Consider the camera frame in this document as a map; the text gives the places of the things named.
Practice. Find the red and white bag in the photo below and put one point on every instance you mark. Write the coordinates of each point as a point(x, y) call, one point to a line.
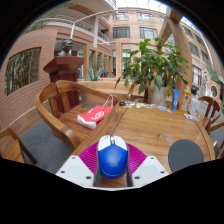
point(93, 116)

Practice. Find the spiky green agave plant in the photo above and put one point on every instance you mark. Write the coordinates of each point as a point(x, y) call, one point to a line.
point(94, 75)

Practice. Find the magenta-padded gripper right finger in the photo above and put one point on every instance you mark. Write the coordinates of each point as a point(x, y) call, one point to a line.
point(150, 168)

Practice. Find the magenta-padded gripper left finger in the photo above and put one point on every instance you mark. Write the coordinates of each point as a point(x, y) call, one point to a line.
point(73, 168)

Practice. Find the round dark grey mouse pad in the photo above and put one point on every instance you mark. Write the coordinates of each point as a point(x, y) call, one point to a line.
point(185, 155)

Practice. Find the wide wooden armchair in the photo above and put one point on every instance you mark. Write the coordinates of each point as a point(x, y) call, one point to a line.
point(50, 115)

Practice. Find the white pump bottle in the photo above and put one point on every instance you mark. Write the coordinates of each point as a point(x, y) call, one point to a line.
point(193, 106)

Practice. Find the dark red wooden pedestal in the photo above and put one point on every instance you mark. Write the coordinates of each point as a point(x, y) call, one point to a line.
point(63, 66)

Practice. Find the blue tube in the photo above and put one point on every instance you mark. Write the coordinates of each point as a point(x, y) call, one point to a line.
point(175, 100)

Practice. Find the wooden chair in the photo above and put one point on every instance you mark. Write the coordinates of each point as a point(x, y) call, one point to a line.
point(209, 103)
point(11, 150)
point(220, 128)
point(131, 88)

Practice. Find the large green leafy plant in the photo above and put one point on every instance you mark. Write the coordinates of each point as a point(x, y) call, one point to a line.
point(153, 65)

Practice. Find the white plant pot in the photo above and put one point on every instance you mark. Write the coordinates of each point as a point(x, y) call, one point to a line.
point(156, 96)

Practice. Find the blue and white computer mouse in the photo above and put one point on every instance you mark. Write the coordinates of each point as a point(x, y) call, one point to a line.
point(112, 160)

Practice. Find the dark bust statue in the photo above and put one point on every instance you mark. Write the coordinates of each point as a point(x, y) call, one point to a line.
point(66, 47)

